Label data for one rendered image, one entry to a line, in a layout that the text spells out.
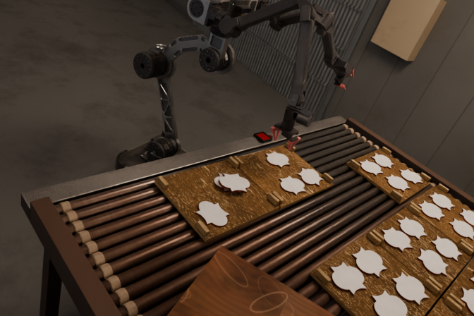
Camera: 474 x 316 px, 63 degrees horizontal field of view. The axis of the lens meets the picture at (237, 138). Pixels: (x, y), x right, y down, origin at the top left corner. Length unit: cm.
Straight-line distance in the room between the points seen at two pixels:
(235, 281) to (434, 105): 327
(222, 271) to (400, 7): 345
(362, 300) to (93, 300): 89
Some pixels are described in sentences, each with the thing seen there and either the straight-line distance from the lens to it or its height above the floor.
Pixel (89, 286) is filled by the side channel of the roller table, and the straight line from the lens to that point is 123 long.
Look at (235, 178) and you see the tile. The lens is 169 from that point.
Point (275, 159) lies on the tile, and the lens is 196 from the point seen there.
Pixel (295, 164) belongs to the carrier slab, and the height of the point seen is 94.
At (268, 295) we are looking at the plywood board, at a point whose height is 104.
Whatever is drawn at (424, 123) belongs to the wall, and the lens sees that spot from 422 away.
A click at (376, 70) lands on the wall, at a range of 445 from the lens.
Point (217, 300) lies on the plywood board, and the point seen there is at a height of 104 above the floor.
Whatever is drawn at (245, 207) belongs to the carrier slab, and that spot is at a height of 94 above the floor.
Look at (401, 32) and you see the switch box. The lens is 419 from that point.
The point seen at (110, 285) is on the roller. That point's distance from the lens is 128.
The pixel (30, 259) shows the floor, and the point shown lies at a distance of 251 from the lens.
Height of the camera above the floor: 195
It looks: 30 degrees down
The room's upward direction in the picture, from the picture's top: 20 degrees clockwise
